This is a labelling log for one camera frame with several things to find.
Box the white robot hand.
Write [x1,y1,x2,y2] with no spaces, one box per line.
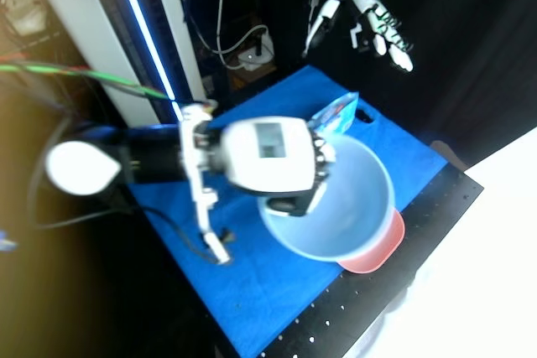
[347,0,415,73]
[218,116,337,217]

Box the blue snack bag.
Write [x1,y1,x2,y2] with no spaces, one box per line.
[308,91,360,135]

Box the light blue bowl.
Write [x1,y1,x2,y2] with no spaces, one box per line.
[258,133,395,262]

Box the small black case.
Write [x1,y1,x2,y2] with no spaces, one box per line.
[355,108,378,125]

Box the white power adapter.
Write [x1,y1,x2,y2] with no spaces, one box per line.
[237,48,269,72]

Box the blue table mat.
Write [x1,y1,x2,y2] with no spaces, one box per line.
[128,65,446,358]

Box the pink square plate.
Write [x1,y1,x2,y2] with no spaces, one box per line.
[337,209,406,274]

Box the white tower with light strip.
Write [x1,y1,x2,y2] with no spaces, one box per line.
[23,0,210,124]

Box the white cable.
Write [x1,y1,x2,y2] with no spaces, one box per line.
[214,0,272,57]

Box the green cable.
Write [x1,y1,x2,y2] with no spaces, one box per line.
[0,62,177,101]

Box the metal wire shelf rack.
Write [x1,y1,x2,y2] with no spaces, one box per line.
[0,0,91,132]

